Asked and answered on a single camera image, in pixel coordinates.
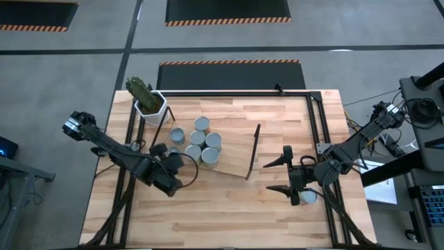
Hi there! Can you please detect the black diagonal beam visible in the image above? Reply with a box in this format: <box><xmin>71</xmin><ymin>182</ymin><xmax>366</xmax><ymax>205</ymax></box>
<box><xmin>360</xmin><ymin>149</ymin><xmax>426</xmax><ymax>188</ymax></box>

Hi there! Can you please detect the tin can grey lid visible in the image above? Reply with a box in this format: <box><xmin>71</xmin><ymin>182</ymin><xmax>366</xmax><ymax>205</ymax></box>
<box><xmin>299</xmin><ymin>189</ymin><xmax>318</xmax><ymax>206</ymax></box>
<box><xmin>189</xmin><ymin>130</ymin><xmax>207</xmax><ymax>147</ymax></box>

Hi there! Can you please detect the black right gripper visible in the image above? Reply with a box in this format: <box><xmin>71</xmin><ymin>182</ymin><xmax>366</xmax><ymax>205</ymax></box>
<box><xmin>262</xmin><ymin>145</ymin><xmax>317</xmax><ymax>206</ymax></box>

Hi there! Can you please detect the peaches label tin can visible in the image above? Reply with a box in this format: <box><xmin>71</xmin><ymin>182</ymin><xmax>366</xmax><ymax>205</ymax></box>
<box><xmin>200</xmin><ymin>147</ymin><xmax>220</xmax><ymax>170</ymax></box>

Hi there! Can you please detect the grey metal stand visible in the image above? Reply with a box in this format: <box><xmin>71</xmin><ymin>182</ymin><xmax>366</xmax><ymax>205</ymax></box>
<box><xmin>0</xmin><ymin>156</ymin><xmax>56</xmax><ymax>250</ymax></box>

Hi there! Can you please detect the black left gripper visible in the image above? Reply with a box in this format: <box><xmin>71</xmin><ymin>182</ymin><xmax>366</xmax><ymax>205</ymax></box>
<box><xmin>140</xmin><ymin>142</ymin><xmax>184</xmax><ymax>198</ymax></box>

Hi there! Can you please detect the green cactus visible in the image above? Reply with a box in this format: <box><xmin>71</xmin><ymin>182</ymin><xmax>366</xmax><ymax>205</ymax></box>
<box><xmin>125</xmin><ymin>76</ymin><xmax>163</xmax><ymax>115</ymax></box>

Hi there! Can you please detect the white plant pot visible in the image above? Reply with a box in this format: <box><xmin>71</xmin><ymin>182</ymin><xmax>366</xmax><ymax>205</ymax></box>
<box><xmin>133</xmin><ymin>90</ymin><xmax>171</xmax><ymax>128</ymax></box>

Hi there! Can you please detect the coiled black cable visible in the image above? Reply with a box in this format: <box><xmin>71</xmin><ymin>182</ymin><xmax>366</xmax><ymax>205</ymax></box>
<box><xmin>404</xmin><ymin>97</ymin><xmax>444</xmax><ymax>129</ymax></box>

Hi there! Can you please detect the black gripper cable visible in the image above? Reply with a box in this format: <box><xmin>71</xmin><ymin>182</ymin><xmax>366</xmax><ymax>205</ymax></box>
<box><xmin>299</xmin><ymin>155</ymin><xmax>318</xmax><ymax>170</ymax></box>
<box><xmin>173</xmin><ymin>152</ymin><xmax>200</xmax><ymax>189</ymax></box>

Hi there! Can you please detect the green oranges label tin can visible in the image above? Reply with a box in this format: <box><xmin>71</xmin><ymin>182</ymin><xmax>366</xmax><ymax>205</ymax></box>
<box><xmin>184</xmin><ymin>144</ymin><xmax>203</xmax><ymax>164</ymax></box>

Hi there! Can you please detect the black device blue light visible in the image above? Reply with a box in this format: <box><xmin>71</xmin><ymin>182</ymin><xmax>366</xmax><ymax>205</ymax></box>
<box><xmin>0</xmin><ymin>136</ymin><xmax>20</xmax><ymax>160</ymax></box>

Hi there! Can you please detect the black mat hazard stripe edge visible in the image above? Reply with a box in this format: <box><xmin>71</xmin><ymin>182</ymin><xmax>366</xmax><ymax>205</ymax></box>
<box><xmin>164</xmin><ymin>0</ymin><xmax>293</xmax><ymax>28</ymax></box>
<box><xmin>156</xmin><ymin>59</ymin><xmax>307</xmax><ymax>92</ymax></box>
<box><xmin>0</xmin><ymin>0</ymin><xmax>80</xmax><ymax>33</ymax></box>

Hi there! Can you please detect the blue tomatoes label tin can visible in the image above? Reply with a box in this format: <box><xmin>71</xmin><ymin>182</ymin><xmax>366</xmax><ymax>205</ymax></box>
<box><xmin>205</xmin><ymin>132</ymin><xmax>223</xmax><ymax>152</ymax></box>

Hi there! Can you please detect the white paper sheet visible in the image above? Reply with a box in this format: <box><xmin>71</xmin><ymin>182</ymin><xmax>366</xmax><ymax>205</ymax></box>
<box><xmin>357</xmin><ymin>158</ymin><xmax>399</xmax><ymax>206</ymax></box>

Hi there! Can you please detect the yellow cable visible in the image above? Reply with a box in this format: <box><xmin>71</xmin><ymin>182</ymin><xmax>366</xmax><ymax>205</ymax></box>
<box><xmin>345</xmin><ymin>110</ymin><xmax>379</xmax><ymax>149</ymax></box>

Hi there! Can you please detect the black pole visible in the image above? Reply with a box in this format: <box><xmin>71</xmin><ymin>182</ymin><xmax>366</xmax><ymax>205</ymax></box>
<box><xmin>414</xmin><ymin>61</ymin><xmax>444</xmax><ymax>90</ymax></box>

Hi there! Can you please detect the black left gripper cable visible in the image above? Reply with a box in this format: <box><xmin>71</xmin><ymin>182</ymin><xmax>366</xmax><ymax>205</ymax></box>
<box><xmin>173</xmin><ymin>152</ymin><xmax>200</xmax><ymax>189</ymax></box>

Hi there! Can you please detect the pineapple label tin can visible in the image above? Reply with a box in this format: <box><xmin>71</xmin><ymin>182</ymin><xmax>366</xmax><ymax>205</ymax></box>
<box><xmin>194</xmin><ymin>115</ymin><xmax>212</xmax><ymax>133</ymax></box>

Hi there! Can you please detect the black aluminium rig frame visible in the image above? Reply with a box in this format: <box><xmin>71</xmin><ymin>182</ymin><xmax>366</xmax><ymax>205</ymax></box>
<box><xmin>78</xmin><ymin>90</ymin><xmax>378</xmax><ymax>250</ymax></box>

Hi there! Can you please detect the backlit keyboard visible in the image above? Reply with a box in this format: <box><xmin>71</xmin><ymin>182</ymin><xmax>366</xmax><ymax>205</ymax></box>
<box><xmin>418</xmin><ymin>185</ymin><xmax>444</xmax><ymax>228</ymax></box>

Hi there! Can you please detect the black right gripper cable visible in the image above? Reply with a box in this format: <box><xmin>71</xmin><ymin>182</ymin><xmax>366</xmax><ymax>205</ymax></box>
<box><xmin>299</xmin><ymin>155</ymin><xmax>318</xmax><ymax>170</ymax></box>

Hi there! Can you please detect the wooden shelf black metal frame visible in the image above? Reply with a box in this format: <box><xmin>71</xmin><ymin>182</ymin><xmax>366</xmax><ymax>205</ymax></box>
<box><xmin>151</xmin><ymin>106</ymin><xmax>262</xmax><ymax>181</ymax></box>

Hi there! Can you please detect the black power adapter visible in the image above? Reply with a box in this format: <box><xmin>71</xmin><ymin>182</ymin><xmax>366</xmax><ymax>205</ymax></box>
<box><xmin>379</xmin><ymin>133</ymin><xmax>403</xmax><ymax>158</ymax></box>

